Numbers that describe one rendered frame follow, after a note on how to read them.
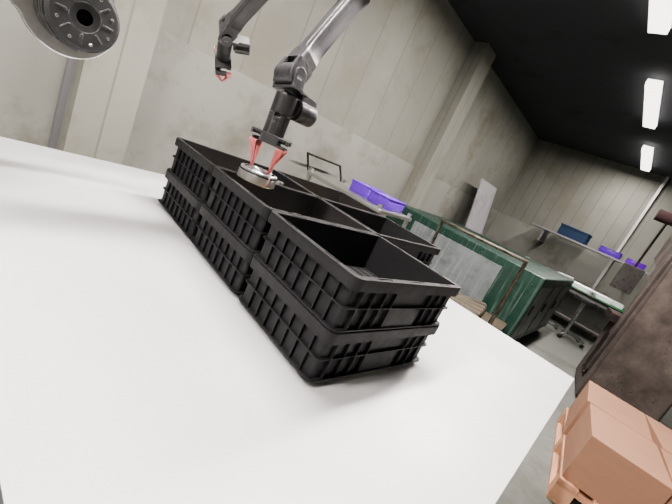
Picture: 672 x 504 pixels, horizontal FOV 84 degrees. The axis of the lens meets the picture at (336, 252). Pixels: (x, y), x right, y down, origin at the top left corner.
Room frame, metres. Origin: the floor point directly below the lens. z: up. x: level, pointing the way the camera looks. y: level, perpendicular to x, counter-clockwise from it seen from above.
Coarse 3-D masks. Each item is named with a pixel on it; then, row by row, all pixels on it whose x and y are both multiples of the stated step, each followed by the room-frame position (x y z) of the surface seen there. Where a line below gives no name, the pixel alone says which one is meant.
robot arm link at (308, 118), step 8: (296, 72) 0.97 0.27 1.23; (304, 72) 0.99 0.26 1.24; (296, 80) 0.97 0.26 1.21; (304, 80) 0.99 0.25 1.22; (280, 88) 1.00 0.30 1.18; (288, 88) 0.98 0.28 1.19; (296, 88) 0.97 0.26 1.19; (304, 96) 1.02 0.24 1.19; (304, 104) 1.02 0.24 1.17; (312, 104) 1.05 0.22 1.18; (304, 112) 1.02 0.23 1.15; (312, 112) 1.04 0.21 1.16; (296, 120) 1.02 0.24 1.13; (304, 120) 1.03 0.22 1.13; (312, 120) 1.05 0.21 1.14
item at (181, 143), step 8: (176, 144) 1.16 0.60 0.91; (184, 144) 1.12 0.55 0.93; (200, 144) 1.24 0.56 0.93; (184, 152) 1.11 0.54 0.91; (192, 152) 1.07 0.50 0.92; (224, 152) 1.31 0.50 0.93; (200, 160) 1.03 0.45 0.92; (208, 160) 1.02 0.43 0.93; (208, 168) 0.99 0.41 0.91; (224, 168) 1.01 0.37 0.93; (296, 184) 1.35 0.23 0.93; (304, 192) 1.23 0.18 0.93
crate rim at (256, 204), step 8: (216, 168) 0.96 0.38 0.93; (216, 176) 0.95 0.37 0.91; (224, 176) 0.93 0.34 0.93; (224, 184) 0.92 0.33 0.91; (232, 184) 0.89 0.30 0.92; (240, 184) 0.90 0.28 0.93; (240, 192) 0.86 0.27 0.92; (248, 192) 0.85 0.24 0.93; (296, 192) 1.19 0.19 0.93; (248, 200) 0.84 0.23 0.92; (256, 200) 0.82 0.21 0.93; (320, 200) 1.25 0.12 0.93; (256, 208) 0.81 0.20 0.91; (264, 208) 0.79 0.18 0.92; (272, 208) 0.80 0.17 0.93; (336, 208) 1.21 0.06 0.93; (264, 216) 0.79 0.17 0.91; (304, 216) 0.87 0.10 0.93; (344, 216) 1.16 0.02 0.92; (336, 224) 0.95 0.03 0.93; (360, 224) 1.12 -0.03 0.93; (368, 232) 1.05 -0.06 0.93
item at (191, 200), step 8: (168, 176) 1.15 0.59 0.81; (168, 184) 1.15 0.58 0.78; (176, 184) 1.10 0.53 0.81; (168, 192) 1.14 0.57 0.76; (176, 192) 1.10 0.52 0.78; (184, 192) 1.05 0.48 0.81; (160, 200) 1.17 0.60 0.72; (168, 200) 1.12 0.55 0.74; (176, 200) 1.10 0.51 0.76; (184, 200) 1.06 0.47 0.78; (192, 200) 1.01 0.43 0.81; (168, 208) 1.13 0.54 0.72; (176, 208) 1.08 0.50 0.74; (184, 208) 1.06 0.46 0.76; (192, 208) 1.01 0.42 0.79; (200, 208) 0.99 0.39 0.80; (176, 216) 1.08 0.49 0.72; (184, 216) 1.03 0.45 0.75; (192, 216) 1.01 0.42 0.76; (200, 216) 1.00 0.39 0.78; (184, 224) 1.03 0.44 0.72; (192, 224) 1.00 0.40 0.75; (184, 232) 1.00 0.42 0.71; (192, 232) 1.00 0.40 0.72
